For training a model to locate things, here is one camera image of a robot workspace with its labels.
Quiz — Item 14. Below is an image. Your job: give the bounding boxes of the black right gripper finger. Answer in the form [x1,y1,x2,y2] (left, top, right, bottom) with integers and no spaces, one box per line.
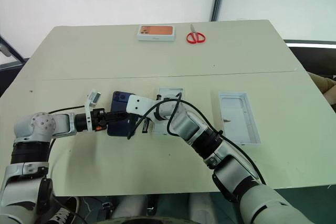
[127,114,138,140]

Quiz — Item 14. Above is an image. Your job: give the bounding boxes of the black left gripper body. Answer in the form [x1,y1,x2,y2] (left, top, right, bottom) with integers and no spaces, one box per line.
[91,108,109,133]

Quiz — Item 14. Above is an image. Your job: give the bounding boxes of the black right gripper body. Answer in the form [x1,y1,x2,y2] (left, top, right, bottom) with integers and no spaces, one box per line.
[135,114,151,134]

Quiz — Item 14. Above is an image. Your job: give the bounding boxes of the dark blue smartphone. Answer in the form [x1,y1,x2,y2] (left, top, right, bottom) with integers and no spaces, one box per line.
[107,91,138,138]

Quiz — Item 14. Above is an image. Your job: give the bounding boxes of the white phone box base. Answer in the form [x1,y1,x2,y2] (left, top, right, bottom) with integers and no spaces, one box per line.
[152,87,188,136]

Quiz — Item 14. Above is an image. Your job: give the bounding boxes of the phone box with orange print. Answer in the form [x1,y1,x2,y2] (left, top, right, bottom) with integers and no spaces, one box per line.
[138,24,176,42]

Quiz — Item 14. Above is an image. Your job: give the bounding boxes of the white phone box lid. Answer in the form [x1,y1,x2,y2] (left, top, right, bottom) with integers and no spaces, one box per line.
[218,91,262,147]

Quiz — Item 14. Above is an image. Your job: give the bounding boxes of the grey rounded cylinder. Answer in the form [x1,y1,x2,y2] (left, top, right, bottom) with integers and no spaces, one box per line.
[187,194,224,220]
[112,195,151,220]

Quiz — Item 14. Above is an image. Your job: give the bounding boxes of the black shoe with white print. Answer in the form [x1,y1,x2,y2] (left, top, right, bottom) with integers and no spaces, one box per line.
[44,196,82,224]

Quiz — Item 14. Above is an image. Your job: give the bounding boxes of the black furniture with white strip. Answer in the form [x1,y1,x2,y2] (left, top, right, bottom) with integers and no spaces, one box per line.
[283,39,336,78]

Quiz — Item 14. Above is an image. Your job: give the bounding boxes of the brown cloth object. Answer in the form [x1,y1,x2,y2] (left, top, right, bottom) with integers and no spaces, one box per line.
[307,71,336,110]

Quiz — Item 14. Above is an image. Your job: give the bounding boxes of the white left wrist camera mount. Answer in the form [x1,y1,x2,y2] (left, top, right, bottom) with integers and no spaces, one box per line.
[84,89,102,132]

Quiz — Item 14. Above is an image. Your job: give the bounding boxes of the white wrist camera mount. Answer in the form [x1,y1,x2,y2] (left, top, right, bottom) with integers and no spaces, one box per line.
[84,89,102,132]
[125,95,159,116]

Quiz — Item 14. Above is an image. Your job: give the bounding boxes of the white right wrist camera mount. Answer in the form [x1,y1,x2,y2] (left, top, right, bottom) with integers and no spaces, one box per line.
[125,95,159,116]

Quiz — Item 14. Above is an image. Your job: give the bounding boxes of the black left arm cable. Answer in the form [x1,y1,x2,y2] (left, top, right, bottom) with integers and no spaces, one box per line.
[47,105,87,183]

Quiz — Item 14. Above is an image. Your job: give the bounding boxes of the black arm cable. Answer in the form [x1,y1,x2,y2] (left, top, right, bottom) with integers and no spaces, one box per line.
[47,105,87,183]
[127,92,266,185]

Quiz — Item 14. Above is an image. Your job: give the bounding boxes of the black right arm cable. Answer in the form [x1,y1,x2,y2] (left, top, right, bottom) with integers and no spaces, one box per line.
[127,92,266,185]

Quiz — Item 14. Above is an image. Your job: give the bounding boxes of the red handled scissors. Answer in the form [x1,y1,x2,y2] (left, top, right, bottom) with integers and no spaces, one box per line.
[186,24,206,45]

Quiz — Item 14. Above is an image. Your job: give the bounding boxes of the dark metal frame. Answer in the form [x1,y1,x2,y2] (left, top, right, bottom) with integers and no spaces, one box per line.
[0,34,30,71]

